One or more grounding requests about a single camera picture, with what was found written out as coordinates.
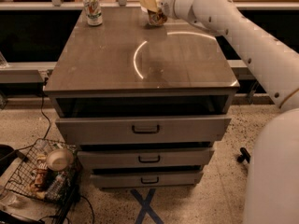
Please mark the bottom grey drawer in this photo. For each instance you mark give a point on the bottom grey drawer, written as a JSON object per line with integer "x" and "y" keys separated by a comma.
{"x": 135, "y": 180}

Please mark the plastic water bottle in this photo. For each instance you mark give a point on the plastic water bottle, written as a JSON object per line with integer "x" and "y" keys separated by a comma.
{"x": 56, "y": 187}

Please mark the snack bag in basket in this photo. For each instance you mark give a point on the snack bag in basket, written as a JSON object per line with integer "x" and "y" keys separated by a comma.
{"x": 40, "y": 176}

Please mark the orange soda can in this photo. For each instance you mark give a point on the orange soda can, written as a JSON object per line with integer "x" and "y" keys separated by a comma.
{"x": 156, "y": 18}

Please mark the grey drawer cabinet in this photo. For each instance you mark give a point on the grey drawer cabinet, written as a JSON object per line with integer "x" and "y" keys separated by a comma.
{"x": 126, "y": 68}

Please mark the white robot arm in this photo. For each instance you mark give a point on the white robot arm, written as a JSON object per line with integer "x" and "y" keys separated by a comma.
{"x": 272, "y": 193}

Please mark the white bowl in basket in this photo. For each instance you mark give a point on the white bowl in basket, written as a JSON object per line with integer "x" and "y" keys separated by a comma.
{"x": 59, "y": 159}

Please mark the black chair base leg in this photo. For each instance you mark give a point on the black chair base leg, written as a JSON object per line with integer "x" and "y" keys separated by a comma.
{"x": 244, "y": 155}

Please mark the black wire basket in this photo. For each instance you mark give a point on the black wire basket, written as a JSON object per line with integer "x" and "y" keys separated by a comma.
{"x": 21, "y": 177}

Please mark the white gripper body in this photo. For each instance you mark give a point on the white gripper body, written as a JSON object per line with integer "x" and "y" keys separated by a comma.
{"x": 168, "y": 8}

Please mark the green white soda can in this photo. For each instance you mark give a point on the green white soda can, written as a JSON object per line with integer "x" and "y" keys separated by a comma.
{"x": 93, "y": 12}

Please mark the top grey drawer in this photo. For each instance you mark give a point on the top grey drawer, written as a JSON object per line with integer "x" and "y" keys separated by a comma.
{"x": 143, "y": 130}

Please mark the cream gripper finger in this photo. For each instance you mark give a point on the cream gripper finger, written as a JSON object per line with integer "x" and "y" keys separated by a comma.
{"x": 151, "y": 5}

